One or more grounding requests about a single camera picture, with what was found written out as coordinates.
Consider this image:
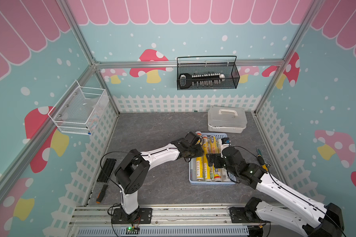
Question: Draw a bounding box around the yellow red chef wrap roll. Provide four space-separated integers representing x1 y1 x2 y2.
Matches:
196 131 204 181

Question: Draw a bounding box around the light blue plastic basket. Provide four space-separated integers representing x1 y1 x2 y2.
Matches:
189 132 235 185

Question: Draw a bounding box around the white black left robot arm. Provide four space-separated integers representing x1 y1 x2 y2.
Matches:
114 132 204 215

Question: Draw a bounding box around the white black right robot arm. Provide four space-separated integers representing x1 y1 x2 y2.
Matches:
206 146 345 237

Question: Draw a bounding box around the white lidded storage box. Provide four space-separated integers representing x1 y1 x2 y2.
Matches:
207 106 247 134

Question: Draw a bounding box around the black socket bit holder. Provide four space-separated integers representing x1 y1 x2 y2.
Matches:
177 73 225 89

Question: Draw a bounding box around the black flat tool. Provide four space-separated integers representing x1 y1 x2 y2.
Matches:
97 159 117 183

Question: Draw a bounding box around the small green circuit board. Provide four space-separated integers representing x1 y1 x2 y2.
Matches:
126 227 140 235

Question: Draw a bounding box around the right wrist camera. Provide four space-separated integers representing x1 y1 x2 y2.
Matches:
221 137 231 150

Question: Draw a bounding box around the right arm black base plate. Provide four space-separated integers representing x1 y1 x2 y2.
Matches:
228 206 268 224

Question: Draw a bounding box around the black wire mesh wall basket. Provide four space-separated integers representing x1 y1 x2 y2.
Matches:
177 56 240 90

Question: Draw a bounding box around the white slotted cable duct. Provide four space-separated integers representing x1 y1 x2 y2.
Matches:
77 226 250 237

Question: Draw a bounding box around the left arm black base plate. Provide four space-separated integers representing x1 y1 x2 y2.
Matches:
108 208 153 225

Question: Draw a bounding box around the orange black handled tool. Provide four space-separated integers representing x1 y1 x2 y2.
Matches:
96 184 108 203

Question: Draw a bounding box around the white wire mesh wall basket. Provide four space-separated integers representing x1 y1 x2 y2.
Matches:
48 81 109 135

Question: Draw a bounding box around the aluminium front rail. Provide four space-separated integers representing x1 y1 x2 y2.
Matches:
67 202 305 228

